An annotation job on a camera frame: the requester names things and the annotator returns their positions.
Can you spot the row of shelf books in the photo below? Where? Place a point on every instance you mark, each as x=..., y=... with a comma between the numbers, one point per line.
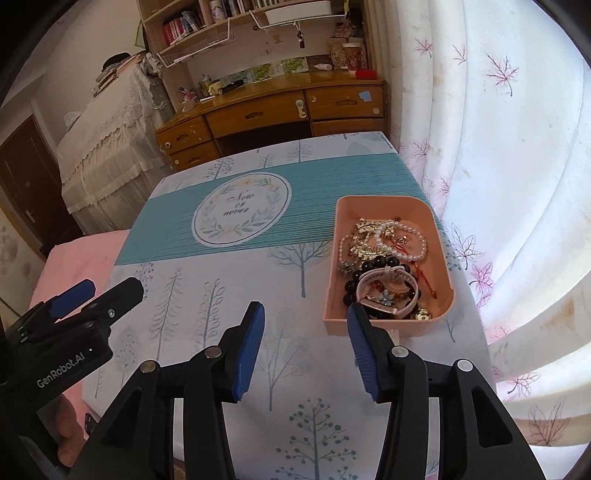
x=184, y=25

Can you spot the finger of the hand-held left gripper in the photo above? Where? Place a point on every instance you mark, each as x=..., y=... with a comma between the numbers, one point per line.
x=74, y=295
x=120, y=300

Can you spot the wooden desk with drawers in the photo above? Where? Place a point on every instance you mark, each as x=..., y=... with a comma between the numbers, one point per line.
x=258, y=115

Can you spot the brown wooden door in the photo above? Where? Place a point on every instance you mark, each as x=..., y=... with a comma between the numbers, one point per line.
x=32, y=184

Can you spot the wooden bookshelf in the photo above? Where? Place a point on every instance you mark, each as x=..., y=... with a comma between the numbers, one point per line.
x=198, y=34

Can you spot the red box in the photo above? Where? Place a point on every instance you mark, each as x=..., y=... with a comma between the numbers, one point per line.
x=367, y=74

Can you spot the stack of books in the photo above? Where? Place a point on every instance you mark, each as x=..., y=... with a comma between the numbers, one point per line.
x=120, y=69

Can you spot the pink bed sheet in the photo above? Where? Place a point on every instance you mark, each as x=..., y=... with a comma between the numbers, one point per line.
x=78, y=263

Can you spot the lace covered furniture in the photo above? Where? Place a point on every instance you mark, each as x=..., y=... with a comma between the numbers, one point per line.
x=106, y=152

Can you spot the floral white curtain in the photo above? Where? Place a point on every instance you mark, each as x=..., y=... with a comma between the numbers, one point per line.
x=508, y=161

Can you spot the gold leaf earring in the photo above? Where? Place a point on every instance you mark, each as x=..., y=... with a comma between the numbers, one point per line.
x=364, y=228

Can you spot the pink plastic tray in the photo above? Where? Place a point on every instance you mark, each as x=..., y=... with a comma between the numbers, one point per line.
x=351, y=212

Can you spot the silver flower brooch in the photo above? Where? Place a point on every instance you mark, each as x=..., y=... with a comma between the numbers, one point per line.
x=385, y=297

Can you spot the patterned wardrobe door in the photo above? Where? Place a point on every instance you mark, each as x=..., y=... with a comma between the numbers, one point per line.
x=14, y=258

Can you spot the pink wrist watch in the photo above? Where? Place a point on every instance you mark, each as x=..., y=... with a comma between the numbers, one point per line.
x=383, y=274

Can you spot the printed tree tablecloth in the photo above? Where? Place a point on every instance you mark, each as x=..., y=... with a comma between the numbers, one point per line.
x=323, y=184

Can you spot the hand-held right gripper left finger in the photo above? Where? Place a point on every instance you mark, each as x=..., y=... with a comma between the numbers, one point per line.
x=247, y=350

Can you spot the person's left hand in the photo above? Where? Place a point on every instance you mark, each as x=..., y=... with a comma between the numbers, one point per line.
x=69, y=429

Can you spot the gold round charm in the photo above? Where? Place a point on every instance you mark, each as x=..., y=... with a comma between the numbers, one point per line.
x=422, y=315

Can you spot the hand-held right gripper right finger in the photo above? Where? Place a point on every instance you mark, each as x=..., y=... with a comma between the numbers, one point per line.
x=364, y=350

